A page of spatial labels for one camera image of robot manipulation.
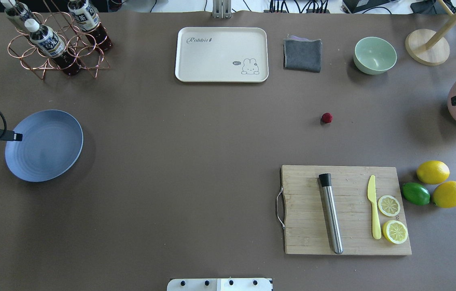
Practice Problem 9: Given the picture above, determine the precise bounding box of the yellow lemon far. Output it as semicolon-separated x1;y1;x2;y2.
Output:
432;181;456;208

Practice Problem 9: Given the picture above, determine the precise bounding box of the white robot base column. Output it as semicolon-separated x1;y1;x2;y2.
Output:
167;278;273;291

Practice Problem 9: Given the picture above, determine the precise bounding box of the copper wire bottle rack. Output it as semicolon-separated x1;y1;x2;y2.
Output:
1;0;113;80

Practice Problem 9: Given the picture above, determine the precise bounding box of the cream rabbit tray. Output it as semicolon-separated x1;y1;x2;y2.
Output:
174;27;269;83

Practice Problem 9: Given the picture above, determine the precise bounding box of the tea bottle three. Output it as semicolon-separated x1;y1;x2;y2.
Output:
0;0;38;34

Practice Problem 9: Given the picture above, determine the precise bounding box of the lemon slice upper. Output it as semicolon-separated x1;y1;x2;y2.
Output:
377;195;401;217

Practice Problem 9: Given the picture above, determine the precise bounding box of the blue plate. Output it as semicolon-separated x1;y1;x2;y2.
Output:
5;110;84;182

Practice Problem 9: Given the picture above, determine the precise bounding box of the green bowl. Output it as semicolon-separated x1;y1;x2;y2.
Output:
353;37;397;75

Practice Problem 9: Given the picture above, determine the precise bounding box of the yellow lemon near bowl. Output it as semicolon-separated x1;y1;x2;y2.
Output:
416;160;450;185

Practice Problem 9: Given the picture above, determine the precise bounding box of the wooden cup stand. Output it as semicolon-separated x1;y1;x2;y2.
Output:
405;0;456;66

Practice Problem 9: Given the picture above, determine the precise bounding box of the tea bottle two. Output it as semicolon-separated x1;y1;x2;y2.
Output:
67;0;113;52

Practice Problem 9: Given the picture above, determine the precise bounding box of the green lime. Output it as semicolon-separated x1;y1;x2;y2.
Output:
401;182;431;206

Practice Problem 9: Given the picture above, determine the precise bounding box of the lemon slice lower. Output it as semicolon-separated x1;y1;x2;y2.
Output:
382;220;408;244

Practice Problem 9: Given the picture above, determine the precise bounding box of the red strawberry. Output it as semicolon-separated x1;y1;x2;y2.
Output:
321;112;333;124

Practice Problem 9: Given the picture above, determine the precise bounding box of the lemon slice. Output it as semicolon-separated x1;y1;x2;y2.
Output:
382;220;408;244
377;195;401;217

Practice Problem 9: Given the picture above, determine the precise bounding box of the yellow plastic knife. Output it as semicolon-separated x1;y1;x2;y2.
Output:
367;175;382;240

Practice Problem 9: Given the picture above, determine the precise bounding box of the steel muddler black tip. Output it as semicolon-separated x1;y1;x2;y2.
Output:
319;173;344;255

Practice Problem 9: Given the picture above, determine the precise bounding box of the grey folded cloth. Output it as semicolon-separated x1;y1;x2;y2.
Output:
283;36;323;73

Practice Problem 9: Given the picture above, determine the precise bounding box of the wooden cutting board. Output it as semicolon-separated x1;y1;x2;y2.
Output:
281;164;412;256

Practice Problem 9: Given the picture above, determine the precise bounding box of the tea bottle one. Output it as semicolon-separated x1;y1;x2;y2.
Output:
25;19;80;76

